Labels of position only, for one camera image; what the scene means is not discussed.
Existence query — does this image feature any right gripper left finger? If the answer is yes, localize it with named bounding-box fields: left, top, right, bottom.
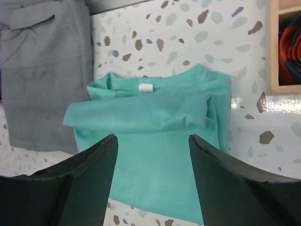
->
left=0, top=135, right=118, bottom=226

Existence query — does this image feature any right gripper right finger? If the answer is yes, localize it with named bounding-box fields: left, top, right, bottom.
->
left=189, top=135, right=301, bottom=226

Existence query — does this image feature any teal t shirt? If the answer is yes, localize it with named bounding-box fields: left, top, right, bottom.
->
left=63, top=64, right=231, bottom=224

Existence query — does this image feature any grey shirt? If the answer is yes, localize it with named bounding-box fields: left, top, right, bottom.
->
left=1, top=0, right=94, bottom=154

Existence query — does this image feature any wooden compartment box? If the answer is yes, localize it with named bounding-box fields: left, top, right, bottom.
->
left=266, top=0, right=301, bottom=95

